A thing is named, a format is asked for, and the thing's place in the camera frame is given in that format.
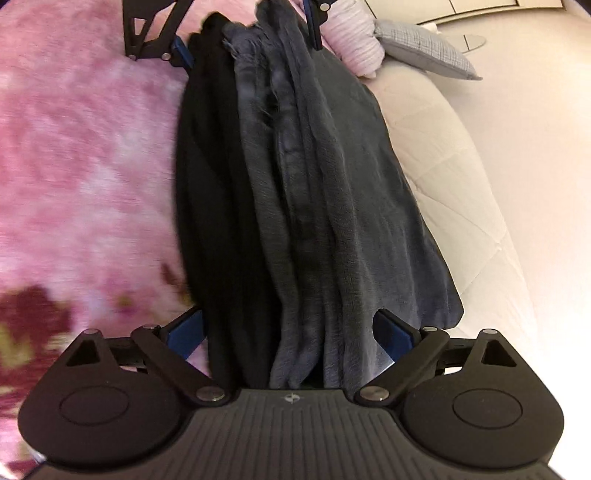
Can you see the black garment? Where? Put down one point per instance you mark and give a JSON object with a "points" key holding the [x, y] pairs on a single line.
{"points": [[212, 184]]}

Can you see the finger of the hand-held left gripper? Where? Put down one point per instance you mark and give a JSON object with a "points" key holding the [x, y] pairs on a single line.
{"points": [[181, 51], [316, 27]]}

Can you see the grey plaid pillow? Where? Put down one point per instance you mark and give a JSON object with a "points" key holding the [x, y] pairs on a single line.
{"points": [[425, 44]]}

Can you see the cream quilted duvet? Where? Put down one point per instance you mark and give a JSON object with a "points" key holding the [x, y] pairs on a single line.
{"points": [[452, 184]]}

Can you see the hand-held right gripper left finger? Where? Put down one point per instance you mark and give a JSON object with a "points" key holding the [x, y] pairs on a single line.
{"points": [[184, 333]]}

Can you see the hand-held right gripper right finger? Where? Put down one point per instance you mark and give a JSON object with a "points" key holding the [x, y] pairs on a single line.
{"points": [[393, 333]]}

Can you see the pink striped pillow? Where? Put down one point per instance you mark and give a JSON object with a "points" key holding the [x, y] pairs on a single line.
{"points": [[355, 41]]}

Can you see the dark grey pants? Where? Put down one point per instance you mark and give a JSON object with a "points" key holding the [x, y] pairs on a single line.
{"points": [[351, 184]]}

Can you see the pink floral blanket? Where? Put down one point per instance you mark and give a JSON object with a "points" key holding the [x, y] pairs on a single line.
{"points": [[83, 138]]}

